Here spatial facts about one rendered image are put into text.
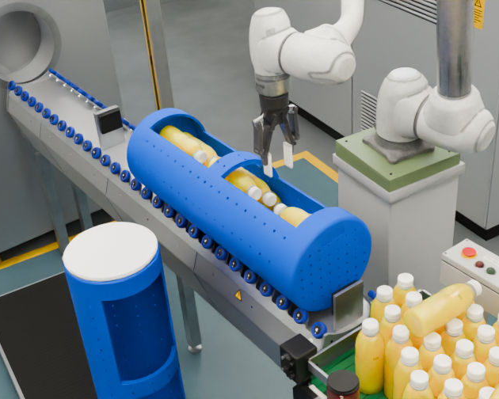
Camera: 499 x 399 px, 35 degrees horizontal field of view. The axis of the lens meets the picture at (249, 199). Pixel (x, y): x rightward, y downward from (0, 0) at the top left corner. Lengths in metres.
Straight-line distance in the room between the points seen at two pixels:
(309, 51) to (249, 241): 0.58
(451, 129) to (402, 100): 0.19
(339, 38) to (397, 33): 2.22
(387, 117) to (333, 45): 0.81
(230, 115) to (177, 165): 2.86
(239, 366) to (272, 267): 1.35
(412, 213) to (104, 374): 1.13
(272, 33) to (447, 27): 0.59
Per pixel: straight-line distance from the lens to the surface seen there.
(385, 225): 2.65
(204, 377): 3.35
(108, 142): 3.08
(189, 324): 3.33
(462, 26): 2.28
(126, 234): 2.39
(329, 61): 1.78
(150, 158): 2.50
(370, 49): 4.26
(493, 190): 3.88
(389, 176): 2.54
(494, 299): 2.08
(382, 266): 2.76
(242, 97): 5.46
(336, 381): 1.56
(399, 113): 2.54
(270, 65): 1.90
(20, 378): 3.33
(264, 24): 1.89
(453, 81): 2.38
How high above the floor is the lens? 2.40
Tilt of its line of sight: 33 degrees down
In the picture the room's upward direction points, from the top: 5 degrees counter-clockwise
